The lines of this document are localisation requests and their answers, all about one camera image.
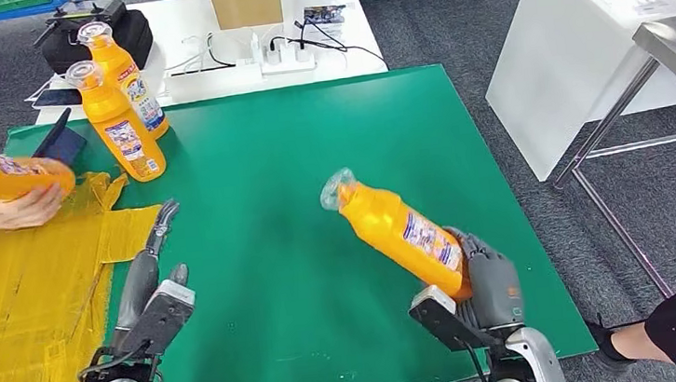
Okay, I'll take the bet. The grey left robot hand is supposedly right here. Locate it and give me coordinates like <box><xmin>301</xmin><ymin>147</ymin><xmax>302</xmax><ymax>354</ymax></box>
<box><xmin>96</xmin><ymin>197</ymin><xmax>197</xmax><ymax>355</ymax></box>

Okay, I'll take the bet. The person's hand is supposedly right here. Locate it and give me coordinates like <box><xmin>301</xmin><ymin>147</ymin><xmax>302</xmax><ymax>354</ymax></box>
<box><xmin>0</xmin><ymin>181</ymin><xmax>68</xmax><ymax>234</ymax></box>

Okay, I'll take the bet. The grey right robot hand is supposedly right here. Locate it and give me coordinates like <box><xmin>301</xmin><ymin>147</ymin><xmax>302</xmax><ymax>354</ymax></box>
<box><xmin>443</xmin><ymin>220</ymin><xmax>527</xmax><ymax>336</ymax></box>

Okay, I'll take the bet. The tablet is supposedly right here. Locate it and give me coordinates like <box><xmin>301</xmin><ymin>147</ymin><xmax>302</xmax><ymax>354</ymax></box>
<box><xmin>26</xmin><ymin>106</ymin><xmax>90</xmax><ymax>173</ymax></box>

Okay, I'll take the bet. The black smartphone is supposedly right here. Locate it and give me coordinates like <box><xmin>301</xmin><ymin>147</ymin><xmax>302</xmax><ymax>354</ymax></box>
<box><xmin>30</xmin><ymin>86</ymin><xmax>83</xmax><ymax>111</ymax></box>

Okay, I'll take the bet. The black carry case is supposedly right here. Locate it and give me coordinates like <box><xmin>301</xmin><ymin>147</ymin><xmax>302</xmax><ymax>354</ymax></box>
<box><xmin>37</xmin><ymin>7</ymin><xmax>157</xmax><ymax>82</ymax></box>

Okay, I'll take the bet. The black remote controller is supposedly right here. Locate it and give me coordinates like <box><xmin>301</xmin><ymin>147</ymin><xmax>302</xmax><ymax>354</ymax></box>
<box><xmin>27</xmin><ymin>0</ymin><xmax>131</xmax><ymax>51</ymax></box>

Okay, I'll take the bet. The green plastic crate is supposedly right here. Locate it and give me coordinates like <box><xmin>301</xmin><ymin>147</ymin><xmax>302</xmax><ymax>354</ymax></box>
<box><xmin>0</xmin><ymin>0</ymin><xmax>54</xmax><ymax>14</ymax></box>

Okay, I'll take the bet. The white boxy table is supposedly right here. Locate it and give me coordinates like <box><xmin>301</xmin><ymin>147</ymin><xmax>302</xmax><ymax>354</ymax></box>
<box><xmin>476</xmin><ymin>0</ymin><xmax>676</xmax><ymax>187</ymax></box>

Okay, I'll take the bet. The white desk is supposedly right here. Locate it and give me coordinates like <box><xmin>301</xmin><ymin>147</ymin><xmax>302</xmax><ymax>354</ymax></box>
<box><xmin>21</xmin><ymin>0</ymin><xmax>392</xmax><ymax>127</ymax></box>

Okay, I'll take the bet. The white power strip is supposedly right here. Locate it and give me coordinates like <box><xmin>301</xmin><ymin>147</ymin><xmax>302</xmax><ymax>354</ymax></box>
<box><xmin>247</xmin><ymin>27</ymin><xmax>318</xmax><ymax>78</ymax></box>

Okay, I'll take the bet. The brown cardboard box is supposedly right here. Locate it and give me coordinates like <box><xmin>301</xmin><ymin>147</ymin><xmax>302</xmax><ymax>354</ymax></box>
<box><xmin>209</xmin><ymin>0</ymin><xmax>285</xmax><ymax>33</ymax></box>

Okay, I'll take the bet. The printed leaflet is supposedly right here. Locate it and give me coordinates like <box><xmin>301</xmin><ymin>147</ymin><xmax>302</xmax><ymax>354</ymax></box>
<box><xmin>295</xmin><ymin>0</ymin><xmax>359</xmax><ymax>49</ymax></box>

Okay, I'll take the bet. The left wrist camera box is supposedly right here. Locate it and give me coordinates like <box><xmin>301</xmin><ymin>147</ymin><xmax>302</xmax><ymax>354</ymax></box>
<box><xmin>113</xmin><ymin>276</ymin><xmax>202</xmax><ymax>361</ymax></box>

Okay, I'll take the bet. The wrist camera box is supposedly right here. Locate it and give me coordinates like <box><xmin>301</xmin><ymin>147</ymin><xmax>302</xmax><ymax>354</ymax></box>
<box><xmin>113</xmin><ymin>276</ymin><xmax>202</xmax><ymax>361</ymax></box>
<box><xmin>405</xmin><ymin>279</ymin><xmax>492</xmax><ymax>357</ymax></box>

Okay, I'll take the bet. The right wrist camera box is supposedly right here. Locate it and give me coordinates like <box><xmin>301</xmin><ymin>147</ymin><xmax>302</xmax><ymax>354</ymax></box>
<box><xmin>405</xmin><ymin>279</ymin><xmax>492</xmax><ymax>357</ymax></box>

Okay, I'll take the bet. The black left camera bracket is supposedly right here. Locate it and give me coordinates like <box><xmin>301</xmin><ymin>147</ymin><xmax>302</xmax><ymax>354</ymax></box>
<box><xmin>73</xmin><ymin>339</ymin><xmax>166</xmax><ymax>382</ymax></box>

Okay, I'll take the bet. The white cable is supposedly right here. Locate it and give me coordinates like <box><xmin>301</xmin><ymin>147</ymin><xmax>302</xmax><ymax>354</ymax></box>
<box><xmin>20</xmin><ymin>33</ymin><xmax>224</xmax><ymax>114</ymax></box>

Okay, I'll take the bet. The black power cable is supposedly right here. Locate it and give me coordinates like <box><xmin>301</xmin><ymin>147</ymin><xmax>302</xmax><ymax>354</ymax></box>
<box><xmin>265</xmin><ymin>9</ymin><xmax>391</xmax><ymax>82</ymax></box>

